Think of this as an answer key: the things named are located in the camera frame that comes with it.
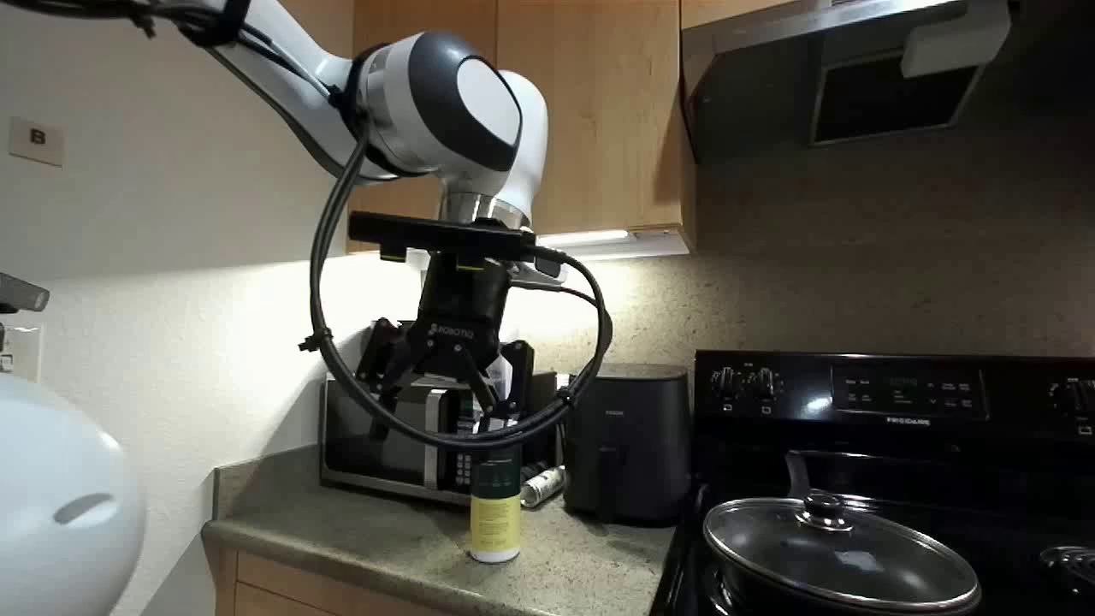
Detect stainless steel microwave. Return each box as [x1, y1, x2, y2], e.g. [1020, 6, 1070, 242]
[319, 381, 473, 506]

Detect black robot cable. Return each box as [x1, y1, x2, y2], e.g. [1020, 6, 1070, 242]
[298, 138, 616, 453]

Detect range hood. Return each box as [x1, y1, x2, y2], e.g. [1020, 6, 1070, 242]
[681, 0, 1017, 164]

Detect wall outlet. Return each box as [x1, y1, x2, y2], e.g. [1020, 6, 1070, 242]
[7, 117, 64, 167]

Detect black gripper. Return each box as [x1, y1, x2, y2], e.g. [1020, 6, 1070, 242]
[356, 256, 534, 428]

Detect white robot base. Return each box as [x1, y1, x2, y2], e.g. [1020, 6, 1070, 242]
[0, 378, 144, 616]

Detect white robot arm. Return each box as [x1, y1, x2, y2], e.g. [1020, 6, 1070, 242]
[7, 0, 548, 234]

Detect black pan with glass lid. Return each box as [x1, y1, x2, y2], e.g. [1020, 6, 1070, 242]
[701, 453, 982, 616]

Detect wooden upper cabinets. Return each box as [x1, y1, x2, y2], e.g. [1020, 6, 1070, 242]
[285, 0, 801, 256]

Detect small spray can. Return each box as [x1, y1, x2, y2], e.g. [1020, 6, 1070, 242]
[519, 465, 569, 511]

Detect black air fryer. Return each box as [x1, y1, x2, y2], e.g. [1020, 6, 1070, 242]
[560, 364, 692, 529]

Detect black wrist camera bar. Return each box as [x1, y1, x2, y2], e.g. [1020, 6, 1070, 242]
[348, 211, 538, 261]

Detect white yellow canister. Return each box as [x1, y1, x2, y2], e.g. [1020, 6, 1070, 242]
[464, 445, 519, 565]

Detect black electric stove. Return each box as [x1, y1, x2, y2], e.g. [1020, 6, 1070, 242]
[649, 349, 1095, 616]

